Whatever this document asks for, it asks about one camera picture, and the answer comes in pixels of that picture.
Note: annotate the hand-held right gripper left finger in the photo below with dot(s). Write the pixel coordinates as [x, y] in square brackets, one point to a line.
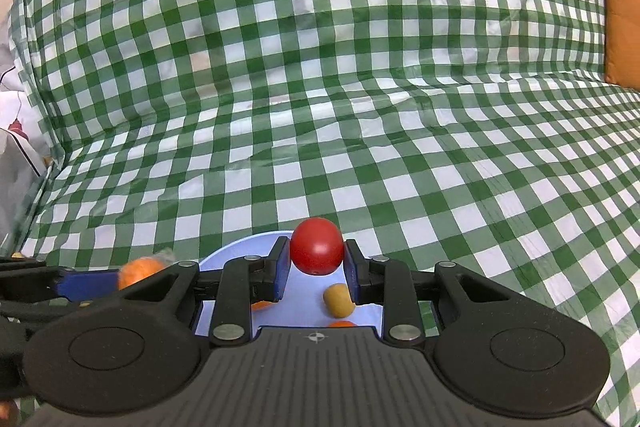
[282, 267]

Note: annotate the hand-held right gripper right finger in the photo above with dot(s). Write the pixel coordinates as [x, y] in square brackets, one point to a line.
[351, 272]

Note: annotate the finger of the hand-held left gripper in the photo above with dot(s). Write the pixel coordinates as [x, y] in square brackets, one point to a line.
[85, 284]
[30, 310]

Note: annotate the small yellow longan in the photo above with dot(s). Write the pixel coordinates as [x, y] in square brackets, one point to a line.
[339, 299]

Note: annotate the red tomato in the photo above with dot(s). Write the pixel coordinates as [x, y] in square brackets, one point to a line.
[317, 247]

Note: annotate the light blue plate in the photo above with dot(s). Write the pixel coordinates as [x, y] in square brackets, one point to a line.
[310, 302]

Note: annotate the bare orange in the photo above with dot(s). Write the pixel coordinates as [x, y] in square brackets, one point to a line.
[342, 324]
[260, 305]

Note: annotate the plastic-wrapped orange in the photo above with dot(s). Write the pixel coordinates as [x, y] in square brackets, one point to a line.
[5, 410]
[142, 271]

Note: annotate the green checked tablecloth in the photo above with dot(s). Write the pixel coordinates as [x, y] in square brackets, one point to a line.
[320, 82]

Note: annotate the white floral cloth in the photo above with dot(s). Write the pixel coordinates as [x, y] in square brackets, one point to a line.
[15, 107]

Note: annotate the orange cushion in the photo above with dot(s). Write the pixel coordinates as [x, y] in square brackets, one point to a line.
[622, 22]

